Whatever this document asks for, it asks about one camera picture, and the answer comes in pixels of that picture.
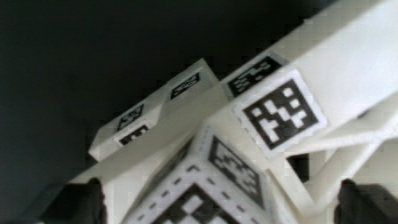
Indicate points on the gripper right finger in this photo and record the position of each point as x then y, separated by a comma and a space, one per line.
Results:
366, 204

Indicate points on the white chair back frame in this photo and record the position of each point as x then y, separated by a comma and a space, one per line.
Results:
304, 109

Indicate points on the white tagged cube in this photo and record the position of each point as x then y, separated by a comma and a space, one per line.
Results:
210, 189

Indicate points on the white chair leg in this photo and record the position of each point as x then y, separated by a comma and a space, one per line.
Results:
140, 117

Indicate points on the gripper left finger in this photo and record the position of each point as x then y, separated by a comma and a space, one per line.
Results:
68, 204

